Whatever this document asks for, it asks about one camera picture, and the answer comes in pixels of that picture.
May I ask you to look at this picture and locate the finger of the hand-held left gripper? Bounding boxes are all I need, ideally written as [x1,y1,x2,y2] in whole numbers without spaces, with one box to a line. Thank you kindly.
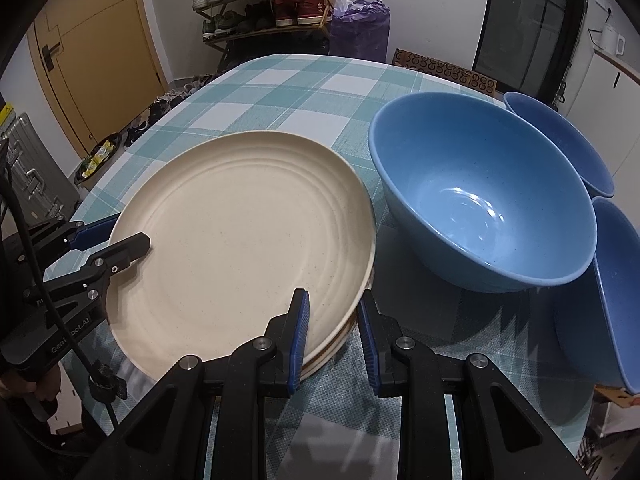
[20,216,118,261]
[25,232,152,311]

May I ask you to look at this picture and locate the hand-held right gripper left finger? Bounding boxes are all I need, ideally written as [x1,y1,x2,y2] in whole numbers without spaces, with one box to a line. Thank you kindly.
[87,289,311,480]

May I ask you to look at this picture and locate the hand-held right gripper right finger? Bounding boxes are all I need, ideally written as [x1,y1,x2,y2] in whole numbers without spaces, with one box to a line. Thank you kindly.
[357,291,588,480]

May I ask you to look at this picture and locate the cream plate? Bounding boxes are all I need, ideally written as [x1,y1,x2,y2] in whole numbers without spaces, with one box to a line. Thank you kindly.
[107,131,377,378]
[300,260,376,373]
[302,305,362,380]

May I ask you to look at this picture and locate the blue bowl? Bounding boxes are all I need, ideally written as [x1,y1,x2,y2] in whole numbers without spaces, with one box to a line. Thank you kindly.
[555,196,640,395]
[368,92,598,293]
[503,92,615,198]

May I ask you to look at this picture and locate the person's left hand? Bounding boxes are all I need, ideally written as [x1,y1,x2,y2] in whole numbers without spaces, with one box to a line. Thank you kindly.
[0,357,62,411]

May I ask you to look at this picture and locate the yellow snack wrapper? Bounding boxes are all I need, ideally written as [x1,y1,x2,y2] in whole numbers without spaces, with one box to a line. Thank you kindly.
[82,141,116,176]

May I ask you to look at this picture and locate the silver suitcase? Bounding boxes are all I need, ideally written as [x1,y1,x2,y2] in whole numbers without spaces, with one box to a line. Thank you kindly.
[0,105,81,221]

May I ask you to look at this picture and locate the scattered black white shoes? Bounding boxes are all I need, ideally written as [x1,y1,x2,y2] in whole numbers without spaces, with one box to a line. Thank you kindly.
[125,74,216,146]

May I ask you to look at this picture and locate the yellow wooden door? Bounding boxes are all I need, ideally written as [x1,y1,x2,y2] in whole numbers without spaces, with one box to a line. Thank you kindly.
[27,0,168,158]

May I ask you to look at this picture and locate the teal checked tablecloth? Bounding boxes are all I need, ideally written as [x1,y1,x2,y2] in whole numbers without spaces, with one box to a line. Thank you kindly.
[42,53,601,480]

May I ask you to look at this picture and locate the small brown cardboard box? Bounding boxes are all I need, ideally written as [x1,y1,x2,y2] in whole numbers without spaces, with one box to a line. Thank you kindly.
[592,384,640,411]

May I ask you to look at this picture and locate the patterned cardboard box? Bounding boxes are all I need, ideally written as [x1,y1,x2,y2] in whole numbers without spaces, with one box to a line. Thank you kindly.
[392,48,498,96]

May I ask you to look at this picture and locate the wooden shoe rack with shoes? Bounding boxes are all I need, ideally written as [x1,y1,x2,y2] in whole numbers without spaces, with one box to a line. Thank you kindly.
[180,0,333,41]

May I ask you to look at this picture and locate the purple plastic bag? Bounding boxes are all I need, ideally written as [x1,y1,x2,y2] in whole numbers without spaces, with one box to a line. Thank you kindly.
[330,0,391,64]

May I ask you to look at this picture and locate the white base cabinets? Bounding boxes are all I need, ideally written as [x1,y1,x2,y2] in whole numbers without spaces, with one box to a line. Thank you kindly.
[560,47,640,171]

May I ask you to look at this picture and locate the dark glass door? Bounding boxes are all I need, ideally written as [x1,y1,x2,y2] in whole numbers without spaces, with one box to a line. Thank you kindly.
[472,0,586,103]

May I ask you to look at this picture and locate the white electric kettle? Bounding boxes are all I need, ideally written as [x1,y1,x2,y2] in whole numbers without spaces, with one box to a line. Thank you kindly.
[600,22,626,56]

